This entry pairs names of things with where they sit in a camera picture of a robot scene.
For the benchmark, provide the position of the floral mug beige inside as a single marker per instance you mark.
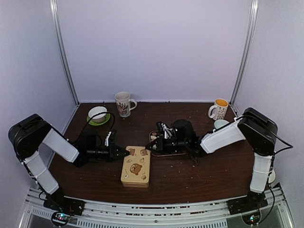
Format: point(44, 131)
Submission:
point(125, 104)

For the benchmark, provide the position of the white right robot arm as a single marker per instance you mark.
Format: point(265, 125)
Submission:
point(252, 127)

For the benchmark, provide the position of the red lacquer tray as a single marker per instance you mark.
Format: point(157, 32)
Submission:
point(166, 147)

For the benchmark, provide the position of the beige tin box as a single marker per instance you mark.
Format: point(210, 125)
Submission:
point(135, 184)

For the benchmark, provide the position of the right aluminium frame post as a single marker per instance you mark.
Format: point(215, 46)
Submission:
point(246, 50)

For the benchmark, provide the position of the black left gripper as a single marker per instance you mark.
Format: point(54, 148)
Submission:
point(120, 149)

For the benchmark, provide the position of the white bowl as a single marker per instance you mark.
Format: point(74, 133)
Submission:
point(97, 114)

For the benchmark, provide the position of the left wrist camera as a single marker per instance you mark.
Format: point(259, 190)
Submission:
point(110, 137)

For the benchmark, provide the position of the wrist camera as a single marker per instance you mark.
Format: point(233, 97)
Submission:
point(164, 130)
point(110, 137)

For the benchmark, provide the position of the pale blue bowl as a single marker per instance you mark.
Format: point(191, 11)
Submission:
point(220, 123)

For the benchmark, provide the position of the white cup near arm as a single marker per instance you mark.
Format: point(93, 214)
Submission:
point(272, 176)

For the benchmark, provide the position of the metal front rail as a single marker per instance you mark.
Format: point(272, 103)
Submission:
point(209, 214)

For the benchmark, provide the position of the white mug yellow inside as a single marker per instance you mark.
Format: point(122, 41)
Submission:
point(218, 110)

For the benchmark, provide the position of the aluminium frame post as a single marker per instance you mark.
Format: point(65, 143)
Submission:
point(62, 51)
point(246, 50)

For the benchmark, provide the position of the metal tongs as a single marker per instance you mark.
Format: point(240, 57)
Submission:
point(196, 160)

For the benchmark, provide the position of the left aluminium frame post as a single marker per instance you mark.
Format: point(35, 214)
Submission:
point(62, 51)

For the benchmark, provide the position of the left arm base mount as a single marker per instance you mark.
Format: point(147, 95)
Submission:
point(70, 206)

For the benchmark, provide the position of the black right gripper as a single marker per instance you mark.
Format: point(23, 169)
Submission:
point(160, 145)

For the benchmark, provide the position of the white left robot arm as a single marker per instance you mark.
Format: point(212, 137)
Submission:
point(29, 134)

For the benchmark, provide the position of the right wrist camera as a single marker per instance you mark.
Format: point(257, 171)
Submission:
point(164, 130)

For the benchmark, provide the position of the green saucer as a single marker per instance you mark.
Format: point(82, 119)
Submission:
point(93, 123)

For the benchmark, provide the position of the bear print tin lid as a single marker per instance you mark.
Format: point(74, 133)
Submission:
point(136, 166)

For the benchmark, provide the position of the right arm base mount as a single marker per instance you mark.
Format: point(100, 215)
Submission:
point(242, 205)

